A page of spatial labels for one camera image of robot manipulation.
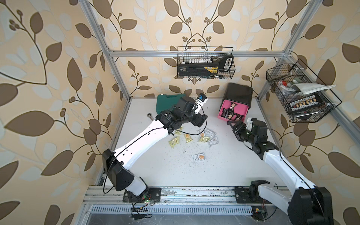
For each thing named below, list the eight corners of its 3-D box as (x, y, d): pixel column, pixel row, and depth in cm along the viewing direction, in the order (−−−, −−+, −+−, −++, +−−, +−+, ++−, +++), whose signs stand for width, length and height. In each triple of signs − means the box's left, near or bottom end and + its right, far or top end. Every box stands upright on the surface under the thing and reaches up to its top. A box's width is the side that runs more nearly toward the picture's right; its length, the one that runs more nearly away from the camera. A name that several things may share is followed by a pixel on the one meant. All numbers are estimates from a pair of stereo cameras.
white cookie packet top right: (203, 134, 99) (203, 133, 98) (205, 129, 103) (205, 127, 101) (214, 138, 97) (215, 137, 96) (216, 132, 100) (217, 131, 99)
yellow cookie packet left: (172, 148, 94) (172, 146, 92) (169, 143, 96) (168, 141, 94) (181, 142, 97) (181, 140, 94) (178, 138, 99) (177, 136, 97)
